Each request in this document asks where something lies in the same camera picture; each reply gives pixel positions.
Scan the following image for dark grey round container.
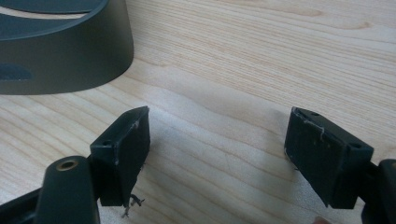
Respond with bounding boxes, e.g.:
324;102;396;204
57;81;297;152
0;0;134;96

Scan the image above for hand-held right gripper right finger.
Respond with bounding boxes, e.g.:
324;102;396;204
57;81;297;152
283;106;375;209

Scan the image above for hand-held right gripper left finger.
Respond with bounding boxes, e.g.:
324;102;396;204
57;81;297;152
89;105;151;208

